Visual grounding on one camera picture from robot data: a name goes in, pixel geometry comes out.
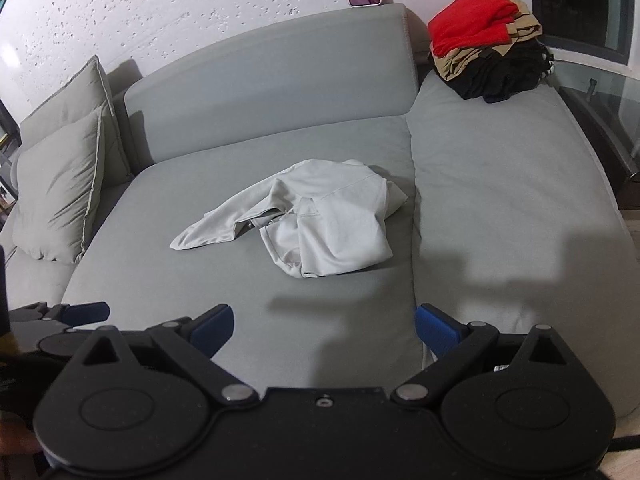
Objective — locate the white garment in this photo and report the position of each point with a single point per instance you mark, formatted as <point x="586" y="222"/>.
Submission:
<point x="325" y="220"/>

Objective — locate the black folded garment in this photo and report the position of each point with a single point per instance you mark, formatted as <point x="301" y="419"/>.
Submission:
<point x="500" y="77"/>

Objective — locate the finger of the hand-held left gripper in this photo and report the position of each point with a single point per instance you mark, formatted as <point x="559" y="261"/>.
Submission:
<point x="85" y="313"/>

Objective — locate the dark window frame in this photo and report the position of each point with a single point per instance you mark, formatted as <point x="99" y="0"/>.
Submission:
<point x="590" y="10"/>

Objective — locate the glass table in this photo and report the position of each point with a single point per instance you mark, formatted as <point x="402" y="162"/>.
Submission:
<point x="605" y="105"/>

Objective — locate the grey sofa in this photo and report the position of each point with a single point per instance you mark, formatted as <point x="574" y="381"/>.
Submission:
<point x="490" y="185"/>

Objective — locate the stack of folded clothes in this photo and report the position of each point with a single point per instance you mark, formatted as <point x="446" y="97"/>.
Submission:
<point x="522" y="22"/>

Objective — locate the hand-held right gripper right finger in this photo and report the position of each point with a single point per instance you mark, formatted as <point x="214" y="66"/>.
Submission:
<point x="434" y="330"/>

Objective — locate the red folded garment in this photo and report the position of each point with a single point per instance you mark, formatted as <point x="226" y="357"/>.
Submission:
<point x="470" y="22"/>

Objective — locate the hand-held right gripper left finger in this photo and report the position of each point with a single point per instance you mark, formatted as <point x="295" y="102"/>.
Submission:
<point x="215" y="327"/>

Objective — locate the grey pillow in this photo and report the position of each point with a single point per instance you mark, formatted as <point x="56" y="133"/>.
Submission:
<point x="85" y="90"/>
<point x="55" y="185"/>

